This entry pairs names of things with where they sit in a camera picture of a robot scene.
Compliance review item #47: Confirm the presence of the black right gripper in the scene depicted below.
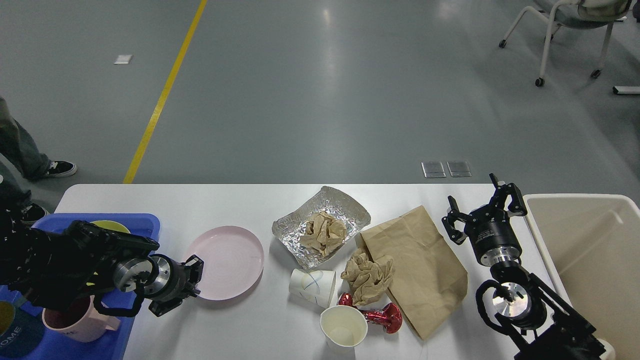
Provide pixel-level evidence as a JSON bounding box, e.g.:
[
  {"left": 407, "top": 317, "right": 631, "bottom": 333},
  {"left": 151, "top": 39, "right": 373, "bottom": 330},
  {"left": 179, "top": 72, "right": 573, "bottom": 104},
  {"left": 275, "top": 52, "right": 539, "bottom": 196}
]
[{"left": 441, "top": 173, "right": 528, "bottom": 267}]

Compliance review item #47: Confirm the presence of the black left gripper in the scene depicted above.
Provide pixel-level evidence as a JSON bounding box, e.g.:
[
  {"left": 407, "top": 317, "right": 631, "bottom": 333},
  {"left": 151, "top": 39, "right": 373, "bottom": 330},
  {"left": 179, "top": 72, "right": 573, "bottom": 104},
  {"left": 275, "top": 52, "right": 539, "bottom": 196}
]
[{"left": 112, "top": 254, "right": 205, "bottom": 317}]

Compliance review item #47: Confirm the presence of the pink plate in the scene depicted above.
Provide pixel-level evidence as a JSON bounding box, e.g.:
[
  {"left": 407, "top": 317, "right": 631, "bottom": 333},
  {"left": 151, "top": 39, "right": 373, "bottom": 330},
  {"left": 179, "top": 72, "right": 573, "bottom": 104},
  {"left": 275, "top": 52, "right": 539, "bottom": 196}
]
[{"left": 185, "top": 225, "right": 265, "bottom": 301}]

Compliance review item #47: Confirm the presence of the pink mug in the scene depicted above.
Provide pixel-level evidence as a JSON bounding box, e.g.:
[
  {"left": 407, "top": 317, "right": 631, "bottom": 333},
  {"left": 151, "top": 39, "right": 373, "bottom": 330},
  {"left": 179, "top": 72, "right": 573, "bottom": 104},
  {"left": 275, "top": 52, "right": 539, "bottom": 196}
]
[{"left": 41, "top": 295, "right": 121, "bottom": 343}]

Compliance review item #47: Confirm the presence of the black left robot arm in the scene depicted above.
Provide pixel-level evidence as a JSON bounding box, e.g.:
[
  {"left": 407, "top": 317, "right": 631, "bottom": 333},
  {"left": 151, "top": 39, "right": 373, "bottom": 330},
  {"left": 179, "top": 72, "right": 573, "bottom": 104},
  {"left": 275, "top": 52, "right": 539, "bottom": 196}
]
[{"left": 1, "top": 208, "right": 205, "bottom": 318}]

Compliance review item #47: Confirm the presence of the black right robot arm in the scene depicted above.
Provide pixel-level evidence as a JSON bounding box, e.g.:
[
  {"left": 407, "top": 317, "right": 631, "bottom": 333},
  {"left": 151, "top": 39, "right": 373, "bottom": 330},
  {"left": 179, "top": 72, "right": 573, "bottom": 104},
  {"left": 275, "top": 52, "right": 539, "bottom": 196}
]
[{"left": 441, "top": 174, "right": 607, "bottom": 360}]

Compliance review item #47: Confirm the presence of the right metal floor socket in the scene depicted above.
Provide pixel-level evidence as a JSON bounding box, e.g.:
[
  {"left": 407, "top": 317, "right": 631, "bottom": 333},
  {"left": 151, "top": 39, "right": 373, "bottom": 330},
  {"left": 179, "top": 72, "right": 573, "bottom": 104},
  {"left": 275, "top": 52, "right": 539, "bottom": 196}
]
[{"left": 446, "top": 161, "right": 473, "bottom": 178}]

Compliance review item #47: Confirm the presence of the metal floor socket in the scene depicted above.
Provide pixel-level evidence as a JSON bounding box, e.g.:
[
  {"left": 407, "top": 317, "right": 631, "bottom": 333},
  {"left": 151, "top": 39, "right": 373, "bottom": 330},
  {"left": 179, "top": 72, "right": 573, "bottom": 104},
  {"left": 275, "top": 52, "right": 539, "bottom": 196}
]
[
  {"left": 421, "top": 161, "right": 447, "bottom": 179},
  {"left": 446, "top": 161, "right": 473, "bottom": 178}
]

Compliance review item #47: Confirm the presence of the blue plastic tray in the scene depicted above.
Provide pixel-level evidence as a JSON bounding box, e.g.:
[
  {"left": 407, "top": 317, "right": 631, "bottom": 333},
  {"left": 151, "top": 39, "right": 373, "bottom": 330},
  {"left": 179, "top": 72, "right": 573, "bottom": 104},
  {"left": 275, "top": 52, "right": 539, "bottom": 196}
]
[{"left": 23, "top": 213, "right": 161, "bottom": 360}]

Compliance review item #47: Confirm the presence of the left metal floor socket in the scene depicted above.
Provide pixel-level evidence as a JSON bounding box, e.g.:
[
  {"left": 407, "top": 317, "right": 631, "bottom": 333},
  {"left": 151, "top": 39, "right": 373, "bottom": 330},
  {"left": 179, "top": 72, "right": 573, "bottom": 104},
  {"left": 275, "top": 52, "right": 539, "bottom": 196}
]
[{"left": 421, "top": 161, "right": 447, "bottom": 179}]

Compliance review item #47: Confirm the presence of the brown paper bag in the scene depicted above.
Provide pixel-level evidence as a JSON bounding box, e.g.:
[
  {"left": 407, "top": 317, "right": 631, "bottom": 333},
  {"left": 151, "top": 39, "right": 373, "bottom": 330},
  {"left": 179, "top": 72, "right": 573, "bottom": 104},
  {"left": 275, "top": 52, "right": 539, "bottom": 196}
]
[{"left": 360, "top": 205, "right": 468, "bottom": 341}]

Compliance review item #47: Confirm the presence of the yellow-green plate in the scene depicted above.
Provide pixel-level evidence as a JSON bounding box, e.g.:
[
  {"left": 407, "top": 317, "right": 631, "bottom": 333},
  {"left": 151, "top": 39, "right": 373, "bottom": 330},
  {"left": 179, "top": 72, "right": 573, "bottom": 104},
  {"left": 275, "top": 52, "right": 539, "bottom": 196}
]
[{"left": 90, "top": 219, "right": 131, "bottom": 236}]

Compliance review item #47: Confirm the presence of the beige plastic bin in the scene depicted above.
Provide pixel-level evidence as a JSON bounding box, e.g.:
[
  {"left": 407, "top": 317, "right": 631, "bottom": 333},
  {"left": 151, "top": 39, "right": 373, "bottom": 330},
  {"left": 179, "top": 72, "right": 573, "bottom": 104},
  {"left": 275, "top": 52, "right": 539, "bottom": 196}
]
[{"left": 524, "top": 193, "right": 640, "bottom": 360}]

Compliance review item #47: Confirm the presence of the crumpled aluminium foil tray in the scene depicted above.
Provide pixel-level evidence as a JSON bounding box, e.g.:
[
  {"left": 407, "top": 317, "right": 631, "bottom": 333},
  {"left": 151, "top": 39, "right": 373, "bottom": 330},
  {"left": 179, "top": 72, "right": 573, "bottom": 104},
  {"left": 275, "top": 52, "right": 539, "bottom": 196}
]
[{"left": 272, "top": 186, "right": 371, "bottom": 271}]

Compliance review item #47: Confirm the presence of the crumpled brown paper ball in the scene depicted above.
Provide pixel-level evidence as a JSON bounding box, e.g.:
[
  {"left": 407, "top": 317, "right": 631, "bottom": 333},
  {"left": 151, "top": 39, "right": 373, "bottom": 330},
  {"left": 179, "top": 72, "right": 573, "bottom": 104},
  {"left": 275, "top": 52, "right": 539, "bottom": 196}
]
[{"left": 340, "top": 248, "right": 395, "bottom": 306}]

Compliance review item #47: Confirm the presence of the red foil wrapper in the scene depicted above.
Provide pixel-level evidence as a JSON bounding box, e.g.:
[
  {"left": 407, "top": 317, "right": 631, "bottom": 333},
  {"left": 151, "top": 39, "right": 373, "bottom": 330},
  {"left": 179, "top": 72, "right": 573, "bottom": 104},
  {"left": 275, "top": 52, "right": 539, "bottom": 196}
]
[{"left": 336, "top": 292, "right": 403, "bottom": 334}]

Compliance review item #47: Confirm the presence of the patterned paper cup lying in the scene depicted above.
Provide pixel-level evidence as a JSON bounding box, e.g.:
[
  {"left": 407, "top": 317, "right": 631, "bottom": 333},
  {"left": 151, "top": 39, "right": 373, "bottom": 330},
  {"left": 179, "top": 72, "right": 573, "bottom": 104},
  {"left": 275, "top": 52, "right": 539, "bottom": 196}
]
[{"left": 288, "top": 269, "right": 336, "bottom": 309}]

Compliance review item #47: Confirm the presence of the crumpled brown paper in foil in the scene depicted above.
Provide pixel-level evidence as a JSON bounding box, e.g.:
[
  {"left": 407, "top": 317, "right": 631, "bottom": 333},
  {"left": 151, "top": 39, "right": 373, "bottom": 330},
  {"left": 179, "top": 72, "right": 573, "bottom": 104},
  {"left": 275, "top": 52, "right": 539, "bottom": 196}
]
[{"left": 299, "top": 211, "right": 348, "bottom": 256}]

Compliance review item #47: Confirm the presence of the dark blue mug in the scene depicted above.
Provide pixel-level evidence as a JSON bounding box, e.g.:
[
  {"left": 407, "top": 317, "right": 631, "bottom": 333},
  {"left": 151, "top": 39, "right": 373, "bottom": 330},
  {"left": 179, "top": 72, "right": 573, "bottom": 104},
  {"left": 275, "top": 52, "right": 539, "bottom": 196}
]
[{"left": 0, "top": 296, "right": 46, "bottom": 359}]

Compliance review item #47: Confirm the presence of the white paper cup upright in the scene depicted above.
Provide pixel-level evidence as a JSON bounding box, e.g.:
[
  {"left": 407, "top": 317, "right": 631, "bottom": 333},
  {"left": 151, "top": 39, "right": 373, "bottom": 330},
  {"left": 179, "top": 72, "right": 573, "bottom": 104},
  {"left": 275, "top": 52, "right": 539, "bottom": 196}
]
[{"left": 319, "top": 305, "right": 369, "bottom": 354}]

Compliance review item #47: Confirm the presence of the person's near leg and shoe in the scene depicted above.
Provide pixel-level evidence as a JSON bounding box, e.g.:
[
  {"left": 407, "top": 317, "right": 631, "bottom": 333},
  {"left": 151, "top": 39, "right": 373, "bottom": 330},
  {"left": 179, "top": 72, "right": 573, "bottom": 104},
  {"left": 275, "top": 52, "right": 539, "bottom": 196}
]
[{"left": 0, "top": 163, "right": 50, "bottom": 226}]

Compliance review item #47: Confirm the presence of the person's leg and shoe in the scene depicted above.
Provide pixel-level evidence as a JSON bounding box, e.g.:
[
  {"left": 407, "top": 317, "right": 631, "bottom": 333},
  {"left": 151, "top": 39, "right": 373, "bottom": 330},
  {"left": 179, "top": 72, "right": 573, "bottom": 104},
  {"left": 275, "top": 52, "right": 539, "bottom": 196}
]
[
  {"left": 0, "top": 163, "right": 50, "bottom": 226},
  {"left": 0, "top": 97, "right": 78, "bottom": 181}
]

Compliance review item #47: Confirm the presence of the white bar on floor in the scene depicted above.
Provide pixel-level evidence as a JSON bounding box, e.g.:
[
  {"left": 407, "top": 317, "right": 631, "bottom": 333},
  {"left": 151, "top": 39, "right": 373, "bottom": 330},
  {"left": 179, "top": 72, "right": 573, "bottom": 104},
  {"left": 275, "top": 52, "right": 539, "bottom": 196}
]
[{"left": 612, "top": 85, "right": 640, "bottom": 96}]

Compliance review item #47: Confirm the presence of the person's far leg and shoe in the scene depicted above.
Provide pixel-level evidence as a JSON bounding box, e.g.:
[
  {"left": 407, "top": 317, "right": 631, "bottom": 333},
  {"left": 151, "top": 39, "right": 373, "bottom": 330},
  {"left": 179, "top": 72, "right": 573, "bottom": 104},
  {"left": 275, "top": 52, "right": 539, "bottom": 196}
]
[{"left": 0, "top": 97, "right": 78, "bottom": 181}]

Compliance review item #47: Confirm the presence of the white office chair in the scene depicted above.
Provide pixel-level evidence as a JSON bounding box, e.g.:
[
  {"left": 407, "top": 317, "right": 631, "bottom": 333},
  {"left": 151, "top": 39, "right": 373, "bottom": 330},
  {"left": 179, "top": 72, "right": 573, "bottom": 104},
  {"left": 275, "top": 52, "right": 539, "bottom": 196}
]
[{"left": 498, "top": 0, "right": 633, "bottom": 87}]

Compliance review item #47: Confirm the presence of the white paper scrap on floor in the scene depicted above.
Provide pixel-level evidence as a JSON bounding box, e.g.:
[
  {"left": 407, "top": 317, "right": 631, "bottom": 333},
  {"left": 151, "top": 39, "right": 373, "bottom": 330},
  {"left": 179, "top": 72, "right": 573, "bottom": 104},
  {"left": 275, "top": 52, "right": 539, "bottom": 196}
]
[{"left": 113, "top": 54, "right": 133, "bottom": 65}]

